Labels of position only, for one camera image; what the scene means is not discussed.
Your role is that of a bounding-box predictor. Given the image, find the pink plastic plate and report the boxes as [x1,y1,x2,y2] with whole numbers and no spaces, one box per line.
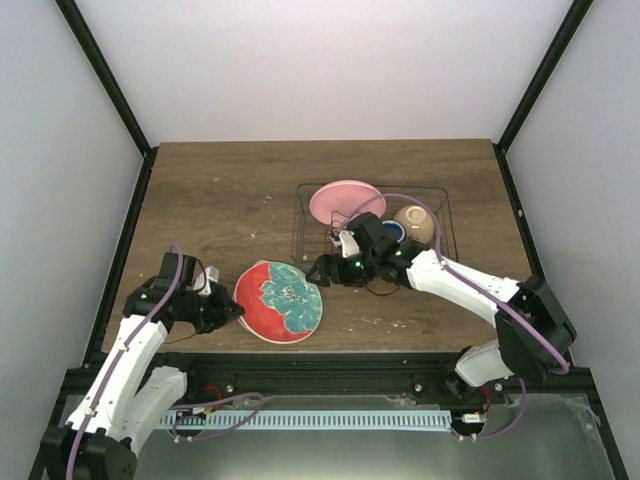
[309,180,387,228]

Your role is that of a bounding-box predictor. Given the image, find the cream ceramic bowl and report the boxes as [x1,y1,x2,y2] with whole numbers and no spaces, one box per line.
[393,204,435,244]

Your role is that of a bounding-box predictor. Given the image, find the black wire dish rack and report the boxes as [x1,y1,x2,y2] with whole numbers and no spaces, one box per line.
[290,182,460,266]

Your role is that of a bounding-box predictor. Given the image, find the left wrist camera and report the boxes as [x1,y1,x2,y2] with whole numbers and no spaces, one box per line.
[193,266,220,297]

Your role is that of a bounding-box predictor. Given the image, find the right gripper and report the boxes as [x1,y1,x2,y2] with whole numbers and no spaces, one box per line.
[305,252,378,289]

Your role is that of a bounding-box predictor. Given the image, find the blue ceramic mug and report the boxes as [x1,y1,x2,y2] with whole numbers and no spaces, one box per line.
[383,220,406,243]

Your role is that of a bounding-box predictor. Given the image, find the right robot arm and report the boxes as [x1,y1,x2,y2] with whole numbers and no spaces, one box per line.
[306,213,577,403]

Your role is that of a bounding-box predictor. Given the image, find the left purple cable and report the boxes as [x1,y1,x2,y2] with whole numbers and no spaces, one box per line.
[64,239,264,480]

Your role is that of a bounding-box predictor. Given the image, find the red floral plate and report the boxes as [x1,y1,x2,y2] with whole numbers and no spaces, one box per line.
[233,261,323,345]

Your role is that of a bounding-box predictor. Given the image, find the light blue slotted cable duct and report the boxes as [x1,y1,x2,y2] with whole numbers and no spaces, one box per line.
[156,410,452,433]

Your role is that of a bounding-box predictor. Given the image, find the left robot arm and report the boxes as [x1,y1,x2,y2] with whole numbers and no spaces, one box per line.
[39,245,245,479]

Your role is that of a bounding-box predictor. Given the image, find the black aluminium frame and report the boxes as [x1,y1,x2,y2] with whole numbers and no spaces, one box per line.
[27,0,629,480]

